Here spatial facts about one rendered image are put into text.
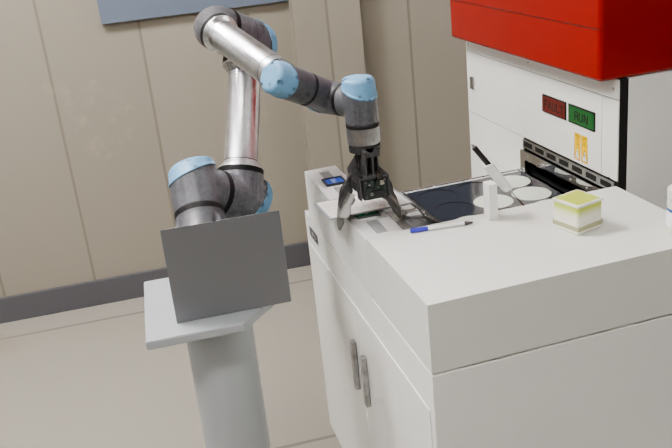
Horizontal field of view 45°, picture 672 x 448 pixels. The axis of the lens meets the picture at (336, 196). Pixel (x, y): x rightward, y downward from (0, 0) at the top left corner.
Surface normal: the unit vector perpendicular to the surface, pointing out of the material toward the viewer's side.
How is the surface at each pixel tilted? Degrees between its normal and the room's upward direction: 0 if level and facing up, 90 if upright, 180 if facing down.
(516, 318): 90
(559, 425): 90
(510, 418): 90
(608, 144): 90
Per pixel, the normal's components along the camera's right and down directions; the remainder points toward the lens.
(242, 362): 0.63, 0.21
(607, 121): -0.96, 0.18
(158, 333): -0.10, -0.94
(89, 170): 0.23, 0.31
